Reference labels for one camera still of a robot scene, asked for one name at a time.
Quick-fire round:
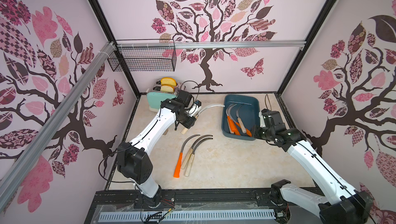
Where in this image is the wooden handle sickle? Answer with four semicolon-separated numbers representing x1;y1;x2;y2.
236;103;247;134
181;134;213;169
180;104;225;134
184;135;213;177

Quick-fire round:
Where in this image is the teal plastic storage box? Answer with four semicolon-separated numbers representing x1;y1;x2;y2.
221;94;260;141

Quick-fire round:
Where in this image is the orange handle sickle boxed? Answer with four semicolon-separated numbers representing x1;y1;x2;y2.
235;122;252;137

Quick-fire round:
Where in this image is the orange handle sickle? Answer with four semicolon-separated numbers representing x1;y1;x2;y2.
173;135;193;178
227;104;242;136
225;102;237;134

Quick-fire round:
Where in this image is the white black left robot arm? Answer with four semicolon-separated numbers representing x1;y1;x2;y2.
117;98;202;199

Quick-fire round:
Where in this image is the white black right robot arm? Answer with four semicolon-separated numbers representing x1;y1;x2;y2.
253;109;373;224

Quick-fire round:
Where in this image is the pale bread slice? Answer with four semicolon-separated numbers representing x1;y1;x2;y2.
160;84;175;93

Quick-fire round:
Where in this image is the mint green toaster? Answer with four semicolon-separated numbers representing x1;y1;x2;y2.
146;80;182;112

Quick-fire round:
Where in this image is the yellow bread slice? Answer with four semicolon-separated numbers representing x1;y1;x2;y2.
160;77;177;87

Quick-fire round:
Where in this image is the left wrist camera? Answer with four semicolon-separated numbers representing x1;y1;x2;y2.
176;90;202;116

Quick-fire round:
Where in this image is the aluminium rail back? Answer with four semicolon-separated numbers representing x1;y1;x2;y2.
117;40;306;49

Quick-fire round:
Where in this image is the aluminium rail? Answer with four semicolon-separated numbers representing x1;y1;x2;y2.
1;42;117;211
117;40;306;49

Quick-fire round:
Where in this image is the black wire basket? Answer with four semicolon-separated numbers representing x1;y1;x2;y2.
108;39;177;72

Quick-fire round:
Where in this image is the white vented cable duct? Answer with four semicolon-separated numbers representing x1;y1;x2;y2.
97;209;276;224

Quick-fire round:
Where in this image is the aluminium rail left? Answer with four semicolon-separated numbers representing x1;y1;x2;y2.
1;42;117;211

